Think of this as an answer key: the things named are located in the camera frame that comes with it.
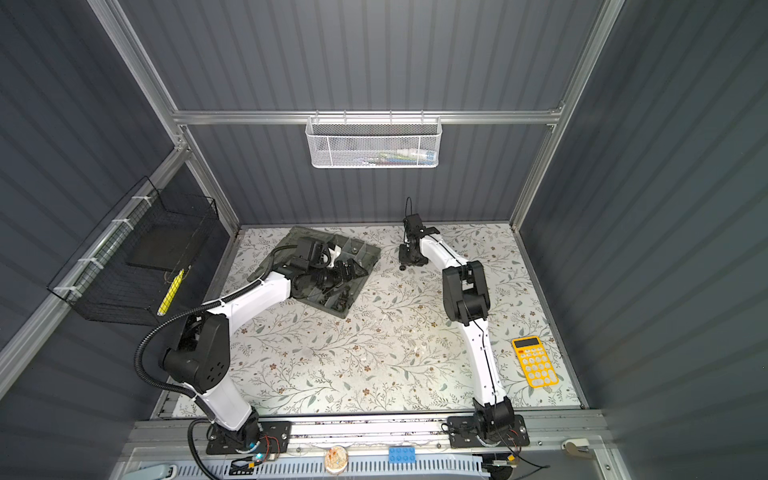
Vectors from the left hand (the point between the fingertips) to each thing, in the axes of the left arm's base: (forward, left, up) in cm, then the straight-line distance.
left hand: (361, 278), depth 88 cm
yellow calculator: (-23, -49, -12) cm, 56 cm away
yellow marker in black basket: (-15, +43, +13) cm, 48 cm away
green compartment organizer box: (+1, +8, -11) cm, 14 cm away
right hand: (+16, -17, -13) cm, 27 cm away
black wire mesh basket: (-5, +57, +14) cm, 58 cm away
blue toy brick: (-43, -9, -12) cm, 46 cm away
